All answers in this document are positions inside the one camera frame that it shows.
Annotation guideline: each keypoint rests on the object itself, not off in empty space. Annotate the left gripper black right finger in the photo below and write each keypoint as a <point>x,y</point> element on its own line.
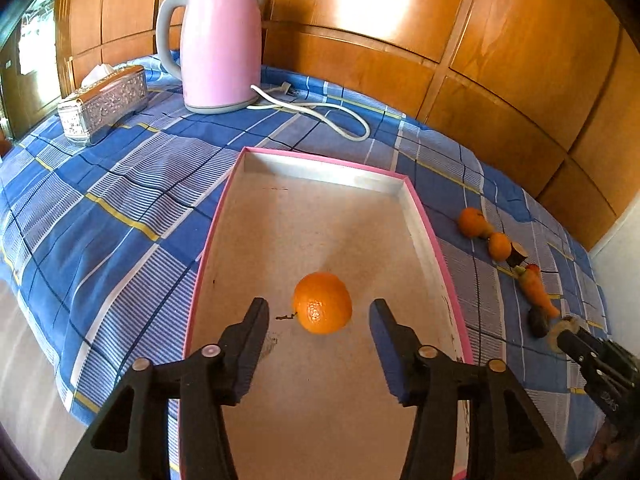
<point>507,436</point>

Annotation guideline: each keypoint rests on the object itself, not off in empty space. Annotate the large orange mandarin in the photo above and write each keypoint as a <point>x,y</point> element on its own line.
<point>321,303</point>

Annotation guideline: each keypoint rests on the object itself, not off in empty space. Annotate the dark eggplant stump piece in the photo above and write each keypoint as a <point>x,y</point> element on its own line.
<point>517,255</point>

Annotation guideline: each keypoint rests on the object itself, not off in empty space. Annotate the wooden panelled wardrobe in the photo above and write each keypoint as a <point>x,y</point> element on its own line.
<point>546,91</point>

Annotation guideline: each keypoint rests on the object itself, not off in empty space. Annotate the pink shallow box tray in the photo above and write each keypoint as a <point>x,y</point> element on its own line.
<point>319,240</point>

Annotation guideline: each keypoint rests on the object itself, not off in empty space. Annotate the orange carrot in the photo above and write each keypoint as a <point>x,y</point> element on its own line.
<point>533,289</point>

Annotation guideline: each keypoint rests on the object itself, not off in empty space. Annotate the far left orange mandarin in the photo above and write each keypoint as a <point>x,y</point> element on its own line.
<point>471,222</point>

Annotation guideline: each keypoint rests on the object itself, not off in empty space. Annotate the silver ornate tissue box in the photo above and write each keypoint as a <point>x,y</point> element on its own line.
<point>88,113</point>

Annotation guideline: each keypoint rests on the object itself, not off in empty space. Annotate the blue plaid tablecloth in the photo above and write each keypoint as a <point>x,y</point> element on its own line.
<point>100,243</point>

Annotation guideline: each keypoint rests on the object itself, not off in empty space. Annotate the middle orange mandarin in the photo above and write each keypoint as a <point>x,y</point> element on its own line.
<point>499,246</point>

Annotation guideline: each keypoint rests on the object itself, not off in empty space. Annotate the person's right hand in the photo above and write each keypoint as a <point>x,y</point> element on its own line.
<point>606,447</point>

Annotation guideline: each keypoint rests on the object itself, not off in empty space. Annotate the red tomato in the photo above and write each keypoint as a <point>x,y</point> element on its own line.
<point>533,267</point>

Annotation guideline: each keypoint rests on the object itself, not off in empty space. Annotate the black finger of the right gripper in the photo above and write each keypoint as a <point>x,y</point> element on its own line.
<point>584,349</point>

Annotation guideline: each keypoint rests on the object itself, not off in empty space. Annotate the pink electric kettle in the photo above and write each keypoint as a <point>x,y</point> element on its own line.
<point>215,48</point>

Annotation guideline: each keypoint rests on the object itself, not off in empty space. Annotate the dark round avocado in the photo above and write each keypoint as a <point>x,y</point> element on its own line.
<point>537,323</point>

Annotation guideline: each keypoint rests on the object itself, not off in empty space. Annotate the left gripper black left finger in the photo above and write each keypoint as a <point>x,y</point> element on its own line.
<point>128,439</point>

